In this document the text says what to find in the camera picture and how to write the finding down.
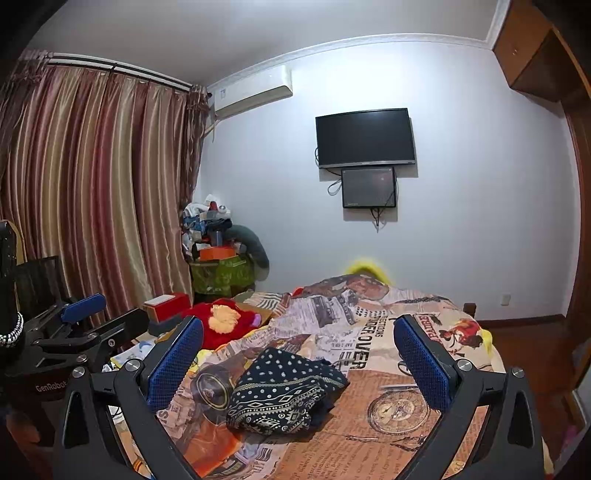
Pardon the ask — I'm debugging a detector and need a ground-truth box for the navy patterned garment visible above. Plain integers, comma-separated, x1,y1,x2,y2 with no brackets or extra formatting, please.
226,348,349,436

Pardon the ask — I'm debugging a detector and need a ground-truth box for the red white box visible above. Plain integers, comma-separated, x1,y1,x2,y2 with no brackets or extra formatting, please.
141,293,191,323

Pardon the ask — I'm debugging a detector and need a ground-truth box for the red plush toy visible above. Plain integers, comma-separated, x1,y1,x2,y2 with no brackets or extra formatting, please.
181,299,263,350

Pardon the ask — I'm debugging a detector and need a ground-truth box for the striped red beige curtain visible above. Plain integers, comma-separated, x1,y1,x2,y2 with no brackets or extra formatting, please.
1,51,208,317

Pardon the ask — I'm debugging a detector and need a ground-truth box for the printed bed cover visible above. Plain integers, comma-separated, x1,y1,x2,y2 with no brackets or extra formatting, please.
156,275,505,479

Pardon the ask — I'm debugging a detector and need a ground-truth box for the cluttered pile on green box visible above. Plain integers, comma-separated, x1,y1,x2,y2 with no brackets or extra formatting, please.
181,195,270,303

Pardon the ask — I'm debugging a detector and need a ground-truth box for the white air conditioner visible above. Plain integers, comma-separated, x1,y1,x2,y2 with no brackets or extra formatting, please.
211,65,294,121

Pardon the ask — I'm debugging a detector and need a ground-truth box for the wooden wardrobe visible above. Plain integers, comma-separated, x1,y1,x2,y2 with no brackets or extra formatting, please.
493,1,590,390

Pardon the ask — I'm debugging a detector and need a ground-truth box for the small dark wall screen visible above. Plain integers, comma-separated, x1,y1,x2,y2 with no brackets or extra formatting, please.
342,167,397,209

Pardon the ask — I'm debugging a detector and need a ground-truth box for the wall mounted black television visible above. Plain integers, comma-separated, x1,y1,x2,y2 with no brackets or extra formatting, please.
315,108,416,169

